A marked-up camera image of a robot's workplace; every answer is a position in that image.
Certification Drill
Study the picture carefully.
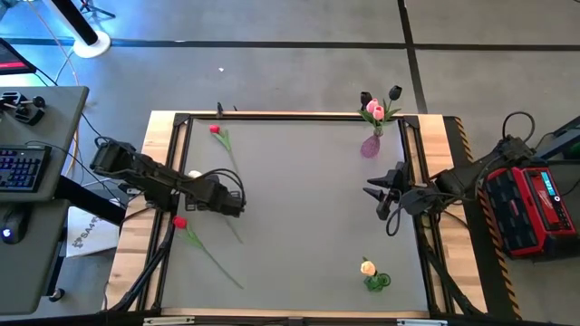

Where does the pink artificial tulip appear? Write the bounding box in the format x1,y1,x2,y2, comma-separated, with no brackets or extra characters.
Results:
372,105,387,136
365,98,381,135

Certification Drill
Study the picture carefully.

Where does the black beam with hazard stripe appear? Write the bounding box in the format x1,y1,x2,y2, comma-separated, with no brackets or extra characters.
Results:
446,116,522,321

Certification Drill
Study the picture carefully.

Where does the black metal table frame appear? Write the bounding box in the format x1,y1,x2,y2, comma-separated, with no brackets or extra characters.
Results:
135,111,457,318

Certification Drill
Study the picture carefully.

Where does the white printed paper sheet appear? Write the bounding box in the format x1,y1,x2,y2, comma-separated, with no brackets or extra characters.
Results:
66,206,120,258

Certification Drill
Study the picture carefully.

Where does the black tripod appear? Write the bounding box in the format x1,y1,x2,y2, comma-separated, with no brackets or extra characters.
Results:
79,0,117,20

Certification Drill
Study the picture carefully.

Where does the grey table mat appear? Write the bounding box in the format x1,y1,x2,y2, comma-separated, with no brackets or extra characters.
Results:
161,118,430,313

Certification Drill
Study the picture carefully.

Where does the purple glass vase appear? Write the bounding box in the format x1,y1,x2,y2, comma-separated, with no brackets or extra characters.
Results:
360,129,384,160

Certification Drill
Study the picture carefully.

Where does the thin black floor cable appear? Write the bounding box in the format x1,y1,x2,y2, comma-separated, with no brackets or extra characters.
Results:
31,66,103,139

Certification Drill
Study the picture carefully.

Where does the black desk crossbar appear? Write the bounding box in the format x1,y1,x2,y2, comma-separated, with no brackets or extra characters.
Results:
53,176,127,226

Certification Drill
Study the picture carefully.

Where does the black artificial tulip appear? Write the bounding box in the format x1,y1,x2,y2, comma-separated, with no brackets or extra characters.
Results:
379,84,403,132
357,91,380,132

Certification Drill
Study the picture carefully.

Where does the green glass vase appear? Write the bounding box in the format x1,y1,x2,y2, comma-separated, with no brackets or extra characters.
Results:
362,271,392,292

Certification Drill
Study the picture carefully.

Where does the white stand with round base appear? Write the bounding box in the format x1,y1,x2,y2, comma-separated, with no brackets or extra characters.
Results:
43,0,111,59

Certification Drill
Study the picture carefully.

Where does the dark equipment case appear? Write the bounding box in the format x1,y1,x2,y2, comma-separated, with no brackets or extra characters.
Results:
525,115,580,164

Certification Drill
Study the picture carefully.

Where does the black clamp mount device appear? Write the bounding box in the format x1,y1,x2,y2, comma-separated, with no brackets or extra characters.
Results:
0,90,46,127

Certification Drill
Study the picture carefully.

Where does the black computer mouse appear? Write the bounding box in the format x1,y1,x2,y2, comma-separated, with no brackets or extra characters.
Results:
0,206,27,246

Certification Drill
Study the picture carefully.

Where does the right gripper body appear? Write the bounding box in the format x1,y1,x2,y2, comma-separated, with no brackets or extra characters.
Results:
375,160,414,222

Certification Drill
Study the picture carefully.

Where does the black cable bundle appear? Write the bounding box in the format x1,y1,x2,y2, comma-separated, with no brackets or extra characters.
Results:
419,244,484,317
106,216,176,314

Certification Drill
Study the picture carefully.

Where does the grey desk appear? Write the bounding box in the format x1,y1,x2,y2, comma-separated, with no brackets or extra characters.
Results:
0,85,90,316

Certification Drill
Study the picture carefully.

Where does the red artificial tulip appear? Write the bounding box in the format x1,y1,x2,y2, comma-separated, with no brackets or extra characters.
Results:
172,216,245,290
208,124,240,176

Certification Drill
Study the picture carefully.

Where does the red black power unit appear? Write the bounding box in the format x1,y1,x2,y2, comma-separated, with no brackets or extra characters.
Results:
483,165,577,259

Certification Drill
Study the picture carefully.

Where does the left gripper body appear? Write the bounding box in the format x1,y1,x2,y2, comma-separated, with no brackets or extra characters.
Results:
184,173,248,218

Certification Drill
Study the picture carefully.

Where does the dark monitor with red strip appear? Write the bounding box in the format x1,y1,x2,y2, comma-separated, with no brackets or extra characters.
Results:
0,38,37,76

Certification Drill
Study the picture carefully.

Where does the black backlit keyboard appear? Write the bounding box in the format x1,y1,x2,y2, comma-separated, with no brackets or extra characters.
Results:
0,144,52,194

